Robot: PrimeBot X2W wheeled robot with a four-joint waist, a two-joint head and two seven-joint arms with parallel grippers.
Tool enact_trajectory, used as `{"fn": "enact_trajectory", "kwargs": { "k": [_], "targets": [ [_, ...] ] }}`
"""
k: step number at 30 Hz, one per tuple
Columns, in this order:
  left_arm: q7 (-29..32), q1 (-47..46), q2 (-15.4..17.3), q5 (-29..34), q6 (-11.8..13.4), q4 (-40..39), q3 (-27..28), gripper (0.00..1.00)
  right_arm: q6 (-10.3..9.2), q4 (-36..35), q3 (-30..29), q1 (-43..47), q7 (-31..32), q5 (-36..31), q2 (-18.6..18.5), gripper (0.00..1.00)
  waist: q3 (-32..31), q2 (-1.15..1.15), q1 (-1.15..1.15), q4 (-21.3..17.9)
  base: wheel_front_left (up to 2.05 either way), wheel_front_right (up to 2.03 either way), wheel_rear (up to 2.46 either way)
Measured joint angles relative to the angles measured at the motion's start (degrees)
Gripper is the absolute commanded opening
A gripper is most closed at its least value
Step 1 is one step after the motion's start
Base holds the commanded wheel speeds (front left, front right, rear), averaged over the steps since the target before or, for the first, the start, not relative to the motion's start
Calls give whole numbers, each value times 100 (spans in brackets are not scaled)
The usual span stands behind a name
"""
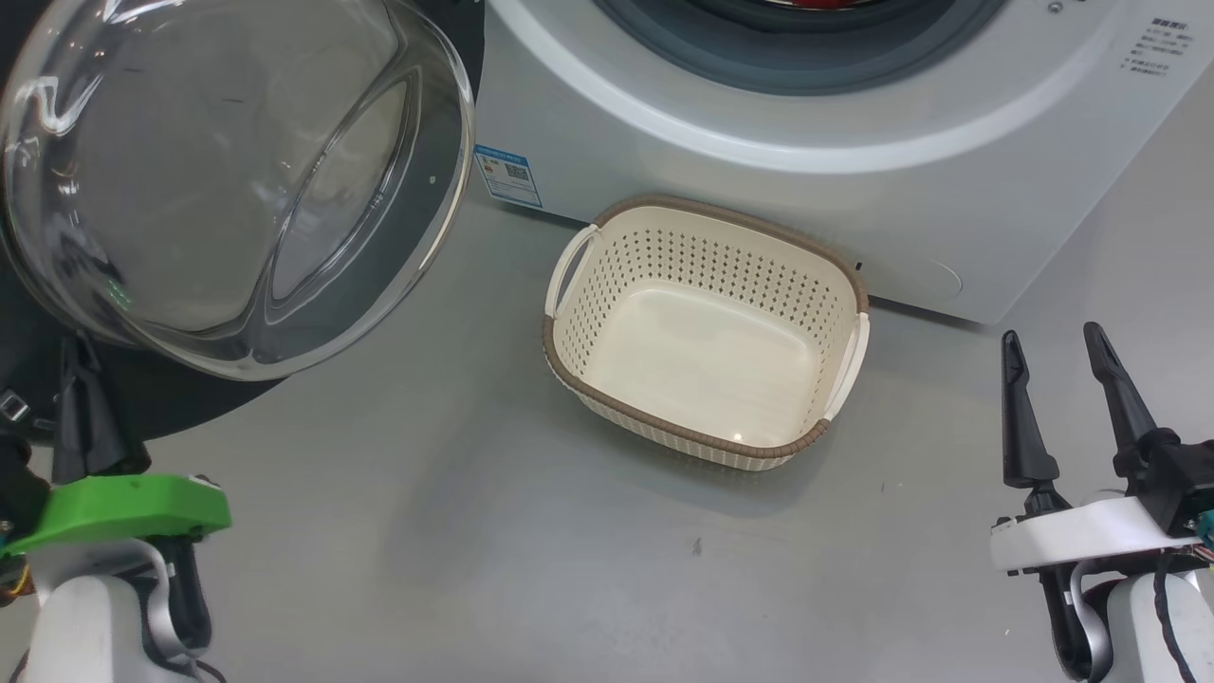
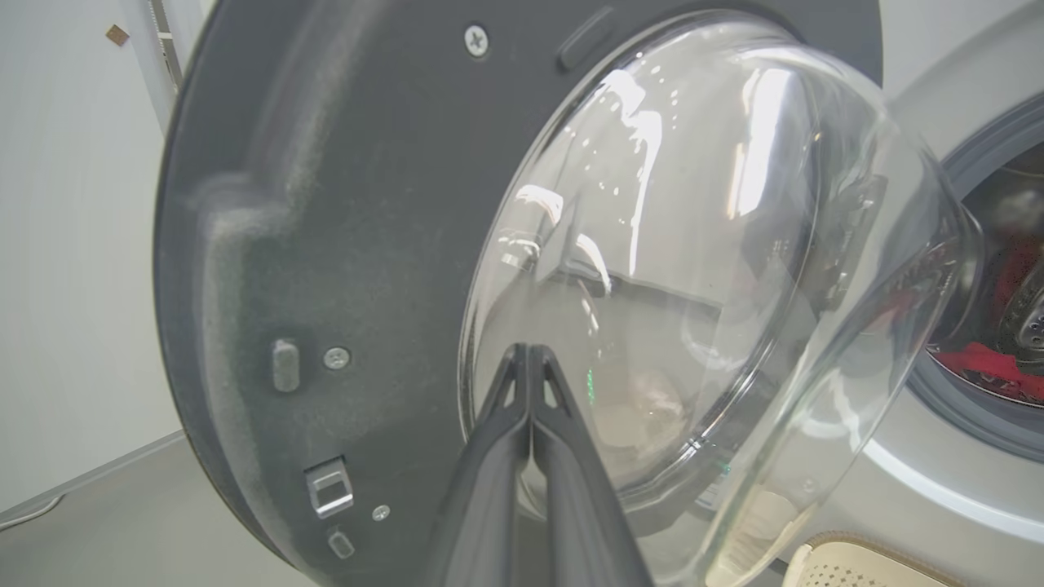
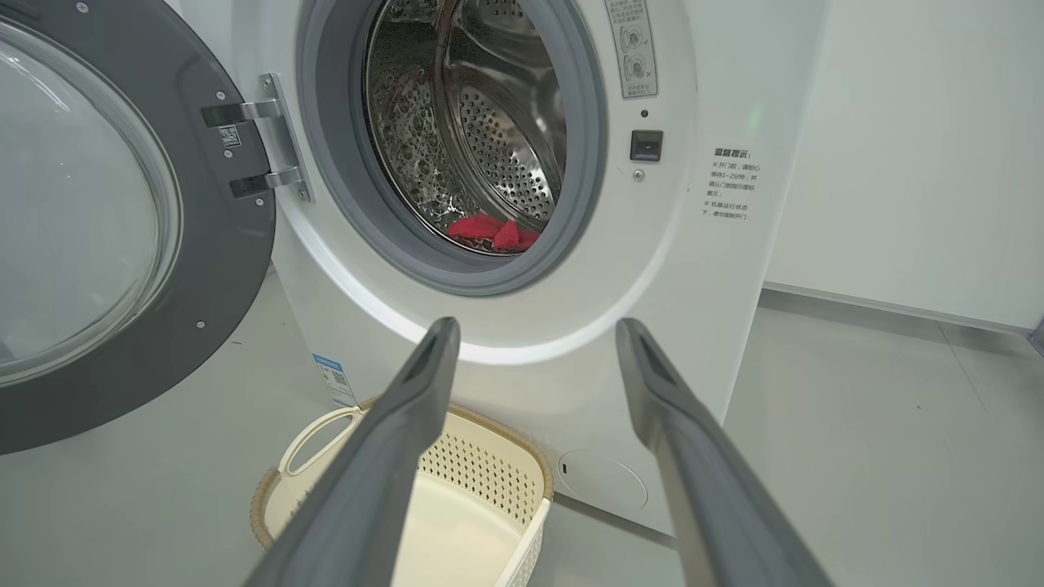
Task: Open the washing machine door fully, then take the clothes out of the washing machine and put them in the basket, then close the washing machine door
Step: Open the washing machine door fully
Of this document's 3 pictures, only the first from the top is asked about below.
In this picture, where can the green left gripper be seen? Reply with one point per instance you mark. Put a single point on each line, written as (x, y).
(123, 507)

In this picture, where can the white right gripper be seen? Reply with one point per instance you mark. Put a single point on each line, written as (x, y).
(1081, 536)

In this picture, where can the red shorts white lettering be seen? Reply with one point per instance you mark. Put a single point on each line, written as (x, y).
(835, 3)

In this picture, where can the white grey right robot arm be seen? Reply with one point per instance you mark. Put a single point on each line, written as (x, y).
(1138, 626)

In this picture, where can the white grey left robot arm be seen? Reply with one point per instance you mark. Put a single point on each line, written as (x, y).
(85, 626)

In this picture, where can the white front-load washing machine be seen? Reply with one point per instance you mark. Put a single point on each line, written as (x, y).
(948, 218)

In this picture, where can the cream basket brown rim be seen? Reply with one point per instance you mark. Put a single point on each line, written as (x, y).
(707, 346)

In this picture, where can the printed text label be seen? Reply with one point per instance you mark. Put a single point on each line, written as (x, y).
(1148, 46)

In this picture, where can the blue energy label sticker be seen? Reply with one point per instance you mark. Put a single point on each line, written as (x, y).
(508, 175)

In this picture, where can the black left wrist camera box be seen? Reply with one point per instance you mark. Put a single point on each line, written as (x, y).
(21, 489)

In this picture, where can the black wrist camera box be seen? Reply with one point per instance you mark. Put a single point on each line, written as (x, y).
(1176, 479)
(21, 489)

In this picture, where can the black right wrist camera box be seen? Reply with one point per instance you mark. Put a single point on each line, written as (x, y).
(1176, 479)

